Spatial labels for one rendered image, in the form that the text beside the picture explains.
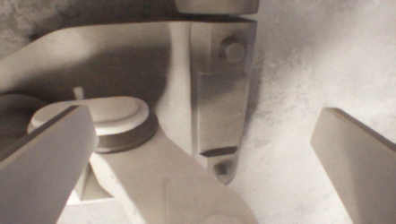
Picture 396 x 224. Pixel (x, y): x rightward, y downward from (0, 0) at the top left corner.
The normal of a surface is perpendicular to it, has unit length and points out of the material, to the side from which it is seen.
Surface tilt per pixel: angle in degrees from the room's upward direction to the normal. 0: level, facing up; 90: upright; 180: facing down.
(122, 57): 0
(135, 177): 90
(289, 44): 0
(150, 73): 0
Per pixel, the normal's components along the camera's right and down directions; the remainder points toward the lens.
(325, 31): 0.18, 0.50
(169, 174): 0.00, -0.86
